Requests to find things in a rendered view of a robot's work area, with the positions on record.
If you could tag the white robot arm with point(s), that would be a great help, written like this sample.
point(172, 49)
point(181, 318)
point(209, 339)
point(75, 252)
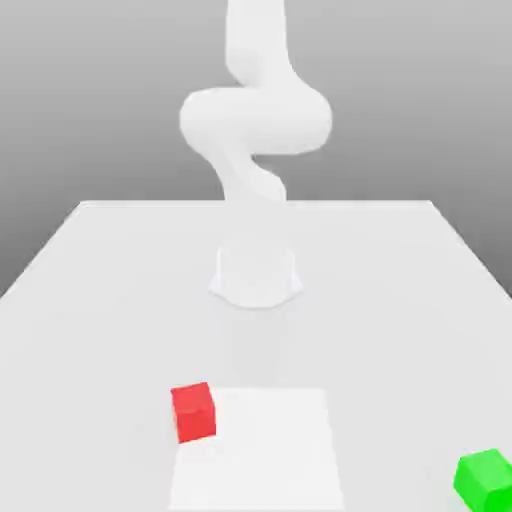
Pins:
point(256, 116)

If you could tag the small red cube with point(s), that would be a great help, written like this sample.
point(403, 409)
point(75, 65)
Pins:
point(194, 414)

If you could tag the small green cube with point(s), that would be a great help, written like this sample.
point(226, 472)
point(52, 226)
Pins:
point(486, 482)

